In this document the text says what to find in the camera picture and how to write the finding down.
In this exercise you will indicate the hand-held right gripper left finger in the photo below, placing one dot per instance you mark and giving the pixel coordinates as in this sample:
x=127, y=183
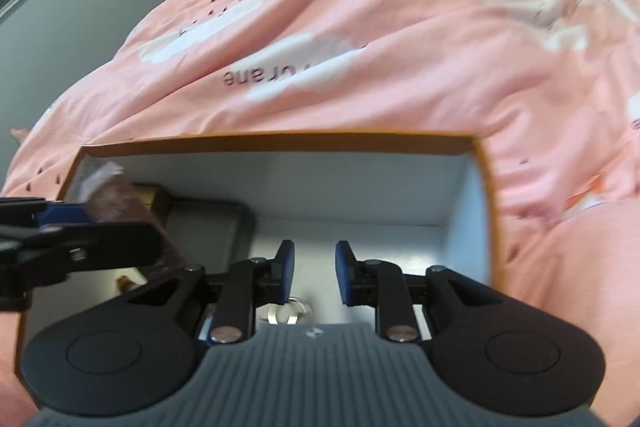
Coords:
x=286, y=268

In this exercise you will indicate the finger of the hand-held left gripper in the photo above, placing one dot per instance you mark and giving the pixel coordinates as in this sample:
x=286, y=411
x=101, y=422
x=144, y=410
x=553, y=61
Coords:
x=65, y=214
x=110, y=244

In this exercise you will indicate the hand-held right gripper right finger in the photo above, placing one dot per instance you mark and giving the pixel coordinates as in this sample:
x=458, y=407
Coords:
x=345, y=273

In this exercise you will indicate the maroon small carton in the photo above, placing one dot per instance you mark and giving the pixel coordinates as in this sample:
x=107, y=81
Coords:
x=120, y=197

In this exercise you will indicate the orange cardboard box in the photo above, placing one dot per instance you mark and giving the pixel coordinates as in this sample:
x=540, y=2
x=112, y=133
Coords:
x=465, y=227

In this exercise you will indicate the small tan object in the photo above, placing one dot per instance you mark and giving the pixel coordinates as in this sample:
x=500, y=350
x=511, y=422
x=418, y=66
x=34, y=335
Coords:
x=20, y=135

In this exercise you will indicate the pink cloud print blanket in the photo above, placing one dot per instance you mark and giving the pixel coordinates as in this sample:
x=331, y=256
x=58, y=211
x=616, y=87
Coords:
x=400, y=57

